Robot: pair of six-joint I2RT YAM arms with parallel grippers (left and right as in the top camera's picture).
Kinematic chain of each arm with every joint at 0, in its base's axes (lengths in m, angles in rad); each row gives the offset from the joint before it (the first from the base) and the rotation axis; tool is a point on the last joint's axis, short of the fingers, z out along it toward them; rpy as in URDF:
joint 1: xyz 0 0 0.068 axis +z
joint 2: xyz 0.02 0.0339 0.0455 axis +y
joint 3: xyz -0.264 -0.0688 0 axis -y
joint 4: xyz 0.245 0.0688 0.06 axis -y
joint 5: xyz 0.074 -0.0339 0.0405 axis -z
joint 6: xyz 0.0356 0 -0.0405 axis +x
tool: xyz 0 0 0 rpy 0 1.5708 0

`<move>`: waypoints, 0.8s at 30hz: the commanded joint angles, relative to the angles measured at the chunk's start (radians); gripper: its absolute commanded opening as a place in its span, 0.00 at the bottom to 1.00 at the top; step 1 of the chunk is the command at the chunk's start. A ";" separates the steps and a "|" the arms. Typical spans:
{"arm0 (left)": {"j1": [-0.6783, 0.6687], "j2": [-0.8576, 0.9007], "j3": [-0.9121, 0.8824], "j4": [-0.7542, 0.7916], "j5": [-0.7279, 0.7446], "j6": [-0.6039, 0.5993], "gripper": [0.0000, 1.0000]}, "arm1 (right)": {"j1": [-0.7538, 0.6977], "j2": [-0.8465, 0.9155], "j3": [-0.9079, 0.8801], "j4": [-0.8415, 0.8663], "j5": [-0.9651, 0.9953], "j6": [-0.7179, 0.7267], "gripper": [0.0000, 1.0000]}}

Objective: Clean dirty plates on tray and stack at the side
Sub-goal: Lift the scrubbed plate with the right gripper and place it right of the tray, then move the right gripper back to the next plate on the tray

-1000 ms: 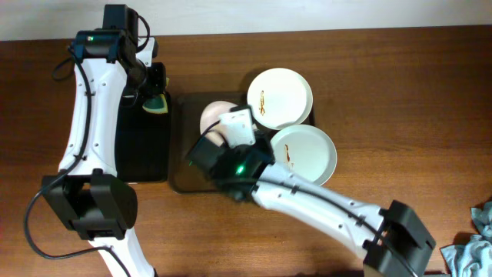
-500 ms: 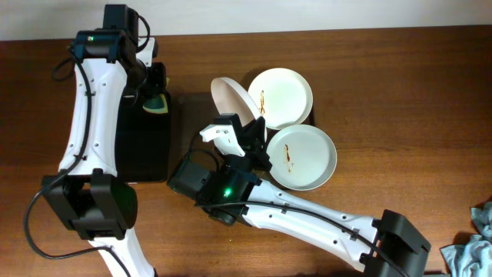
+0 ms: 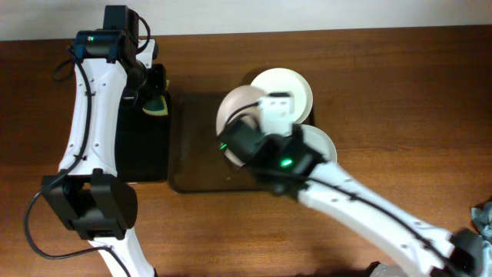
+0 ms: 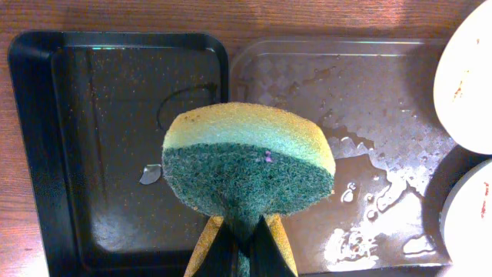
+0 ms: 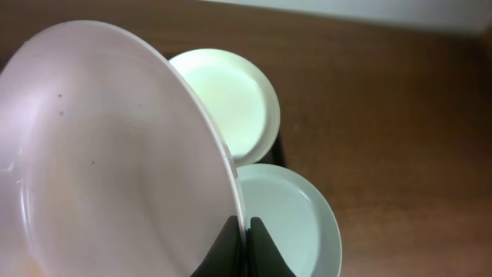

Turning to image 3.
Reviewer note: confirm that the blue grey cloth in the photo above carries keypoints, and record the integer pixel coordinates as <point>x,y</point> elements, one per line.
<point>482,219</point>

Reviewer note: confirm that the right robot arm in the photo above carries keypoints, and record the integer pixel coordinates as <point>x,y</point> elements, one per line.
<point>416,247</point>

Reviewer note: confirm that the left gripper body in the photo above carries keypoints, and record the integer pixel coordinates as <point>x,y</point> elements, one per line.
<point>154,90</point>

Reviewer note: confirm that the brown serving tray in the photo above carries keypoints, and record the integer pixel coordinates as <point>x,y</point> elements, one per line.
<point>218,146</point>

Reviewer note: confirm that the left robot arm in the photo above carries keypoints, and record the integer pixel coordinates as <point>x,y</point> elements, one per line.
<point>86,194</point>

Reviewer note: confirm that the black plastic tray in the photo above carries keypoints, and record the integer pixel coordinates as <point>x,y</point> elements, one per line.
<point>142,143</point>

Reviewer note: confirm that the green yellow sponge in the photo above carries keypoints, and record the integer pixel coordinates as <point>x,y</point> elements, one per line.
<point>158,106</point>

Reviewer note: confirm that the white plate back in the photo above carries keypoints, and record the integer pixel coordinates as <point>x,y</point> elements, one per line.
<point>287,80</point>

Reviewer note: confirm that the pale blue plate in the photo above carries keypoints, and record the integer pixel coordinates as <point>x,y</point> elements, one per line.
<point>319,141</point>

